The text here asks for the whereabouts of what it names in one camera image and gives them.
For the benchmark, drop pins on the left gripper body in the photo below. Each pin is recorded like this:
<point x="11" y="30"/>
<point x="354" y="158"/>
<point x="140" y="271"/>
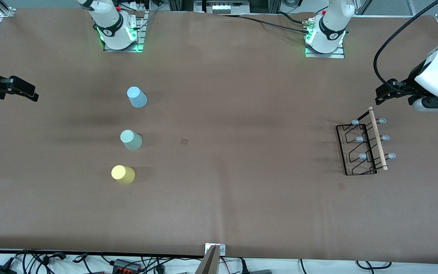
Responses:
<point x="411" y="83"/>

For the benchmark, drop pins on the pale green plastic cup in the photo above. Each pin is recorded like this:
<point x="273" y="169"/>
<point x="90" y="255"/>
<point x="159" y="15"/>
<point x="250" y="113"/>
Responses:
<point x="130" y="140"/>

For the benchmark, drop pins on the yellow plastic cup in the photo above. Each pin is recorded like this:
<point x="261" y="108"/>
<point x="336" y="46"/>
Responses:
<point x="123" y="175"/>

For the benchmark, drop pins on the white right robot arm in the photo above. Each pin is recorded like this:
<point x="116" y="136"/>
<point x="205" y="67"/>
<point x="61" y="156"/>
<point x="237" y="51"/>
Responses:
<point x="108" y="19"/>

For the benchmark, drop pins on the light blue plastic cup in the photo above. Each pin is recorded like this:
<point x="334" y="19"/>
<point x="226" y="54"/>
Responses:
<point x="137" y="98"/>

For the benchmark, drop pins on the white power strip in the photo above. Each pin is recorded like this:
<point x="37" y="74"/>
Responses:
<point x="137" y="5"/>

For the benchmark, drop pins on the black power adapter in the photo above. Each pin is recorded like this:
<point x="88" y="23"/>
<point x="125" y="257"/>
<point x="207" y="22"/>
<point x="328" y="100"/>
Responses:
<point x="0" y="270"/>

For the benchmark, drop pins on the brown table cover sheet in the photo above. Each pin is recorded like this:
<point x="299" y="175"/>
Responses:
<point x="242" y="209"/>

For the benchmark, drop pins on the grey electronics box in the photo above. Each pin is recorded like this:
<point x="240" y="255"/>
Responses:
<point x="222" y="7"/>

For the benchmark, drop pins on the black orange connector block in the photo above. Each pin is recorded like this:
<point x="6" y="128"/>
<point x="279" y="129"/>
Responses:
<point x="126" y="265"/>

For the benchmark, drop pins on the grey brown stand beam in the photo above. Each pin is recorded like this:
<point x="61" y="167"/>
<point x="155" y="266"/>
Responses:
<point x="208" y="264"/>

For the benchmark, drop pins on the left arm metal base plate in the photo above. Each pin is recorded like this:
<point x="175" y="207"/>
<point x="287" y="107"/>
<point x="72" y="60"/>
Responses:
<point x="337" y="54"/>

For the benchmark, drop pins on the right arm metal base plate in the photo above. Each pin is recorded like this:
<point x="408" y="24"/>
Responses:
<point x="141" y="34"/>

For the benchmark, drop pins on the small aluminium table bracket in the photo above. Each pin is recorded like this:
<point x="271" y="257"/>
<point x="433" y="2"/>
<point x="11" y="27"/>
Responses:
<point x="222" y="249"/>

